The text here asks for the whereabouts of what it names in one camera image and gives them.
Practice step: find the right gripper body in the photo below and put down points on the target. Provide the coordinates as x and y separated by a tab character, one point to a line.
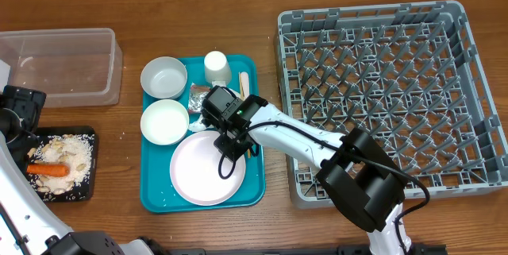
238	142

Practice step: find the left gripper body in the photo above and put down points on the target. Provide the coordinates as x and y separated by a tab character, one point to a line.
20	114

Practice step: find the white bowl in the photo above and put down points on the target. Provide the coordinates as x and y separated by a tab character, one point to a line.
164	122

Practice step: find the orange carrot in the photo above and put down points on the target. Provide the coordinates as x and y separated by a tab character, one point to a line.
54	170

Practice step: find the grey bowl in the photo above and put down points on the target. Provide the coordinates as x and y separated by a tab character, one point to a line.
164	77

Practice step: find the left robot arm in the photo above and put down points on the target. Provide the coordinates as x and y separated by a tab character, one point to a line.
27	225

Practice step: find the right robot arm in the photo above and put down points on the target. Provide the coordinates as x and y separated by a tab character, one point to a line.
363	182

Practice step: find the grey plastic dishwasher rack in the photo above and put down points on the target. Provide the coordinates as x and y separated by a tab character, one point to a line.
409	75

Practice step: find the crumpled white tissue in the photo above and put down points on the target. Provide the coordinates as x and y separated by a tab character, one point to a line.
201	124

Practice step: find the wooden chopstick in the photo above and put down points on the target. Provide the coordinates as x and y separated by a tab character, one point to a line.
240	84

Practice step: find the foil snack wrapper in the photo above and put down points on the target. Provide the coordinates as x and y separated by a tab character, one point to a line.
197	94

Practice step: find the white plastic fork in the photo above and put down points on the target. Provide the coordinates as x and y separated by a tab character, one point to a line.
245	85

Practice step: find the white paper cup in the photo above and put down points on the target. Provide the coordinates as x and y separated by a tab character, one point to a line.
217	69

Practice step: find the pink round plate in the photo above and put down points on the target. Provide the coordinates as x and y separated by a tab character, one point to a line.
198	173

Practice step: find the clear plastic bin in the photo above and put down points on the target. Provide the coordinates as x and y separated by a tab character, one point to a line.
73	67

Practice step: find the pile of rice and peanuts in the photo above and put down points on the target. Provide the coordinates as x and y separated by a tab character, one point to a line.
67	155

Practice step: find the black plastic tray bin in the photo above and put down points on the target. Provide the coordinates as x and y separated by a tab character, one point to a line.
89	183

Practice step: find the teal plastic serving tray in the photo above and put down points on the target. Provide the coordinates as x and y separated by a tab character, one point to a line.
157	193

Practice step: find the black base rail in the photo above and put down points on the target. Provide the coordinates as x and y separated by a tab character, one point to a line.
419	249

